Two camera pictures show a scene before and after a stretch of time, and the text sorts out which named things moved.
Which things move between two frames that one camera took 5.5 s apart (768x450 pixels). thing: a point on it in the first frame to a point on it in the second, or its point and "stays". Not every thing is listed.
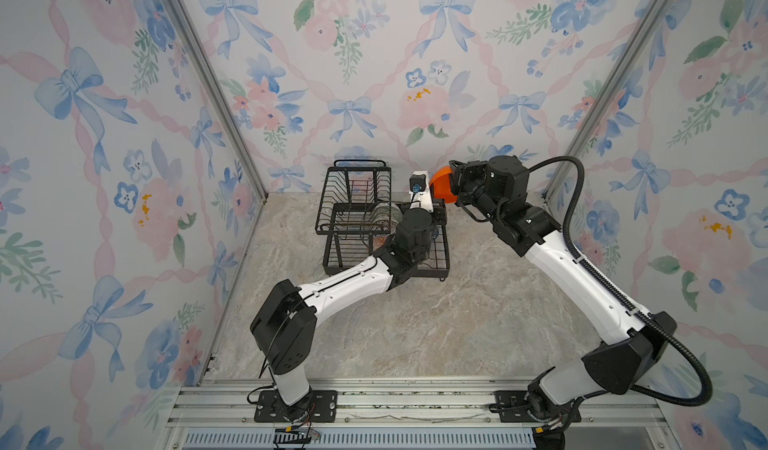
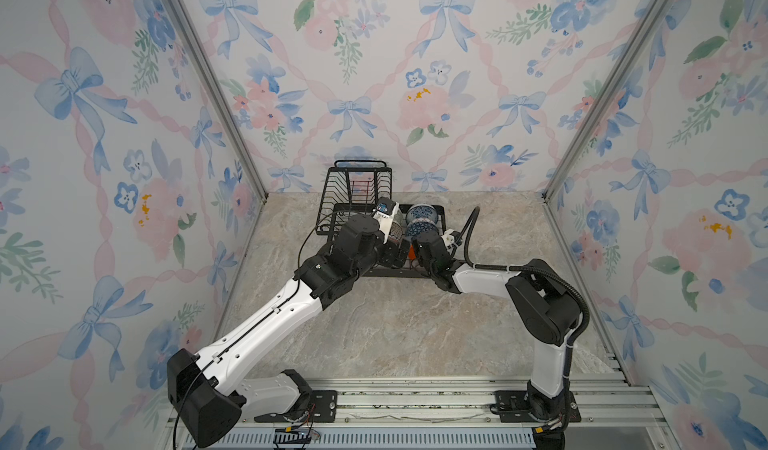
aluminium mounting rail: (402, 414) stays
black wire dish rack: (356, 213) stays
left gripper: (437, 214) to (390, 258)
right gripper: (464, 177) to (418, 239)
